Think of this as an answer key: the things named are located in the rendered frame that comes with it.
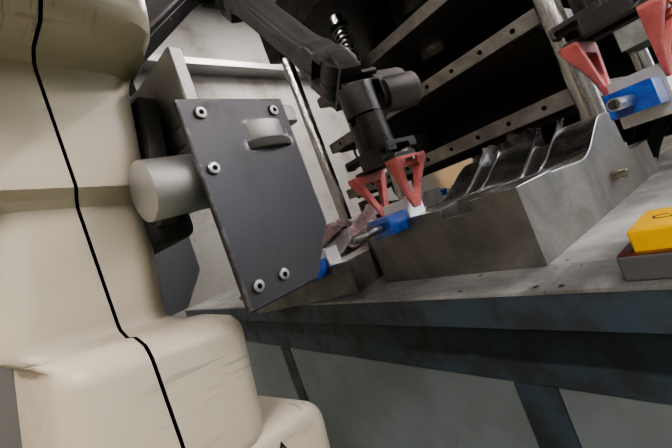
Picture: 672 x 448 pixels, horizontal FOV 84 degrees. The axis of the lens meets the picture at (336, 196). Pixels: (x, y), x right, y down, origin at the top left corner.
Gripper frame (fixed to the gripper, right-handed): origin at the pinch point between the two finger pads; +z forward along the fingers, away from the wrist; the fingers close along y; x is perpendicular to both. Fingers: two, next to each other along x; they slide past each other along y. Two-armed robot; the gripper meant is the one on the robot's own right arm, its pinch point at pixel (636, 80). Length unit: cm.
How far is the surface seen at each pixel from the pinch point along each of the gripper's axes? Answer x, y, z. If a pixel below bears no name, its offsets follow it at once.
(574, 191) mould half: 0.5, 9.8, 10.0
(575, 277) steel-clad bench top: 17.4, 5.6, 15.5
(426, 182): -66, 86, 1
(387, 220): 16.6, 27.0, 5.7
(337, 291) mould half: 18.0, 42.8, 14.6
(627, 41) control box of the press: -73, 14, -15
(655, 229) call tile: 18.3, -1.6, 12.0
